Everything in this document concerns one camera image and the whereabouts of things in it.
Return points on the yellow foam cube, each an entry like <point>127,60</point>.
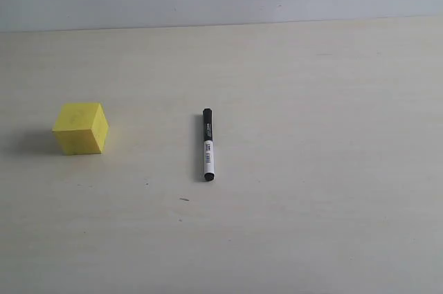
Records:
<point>81,128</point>

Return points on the black and white marker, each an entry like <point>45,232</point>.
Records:
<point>209,162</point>

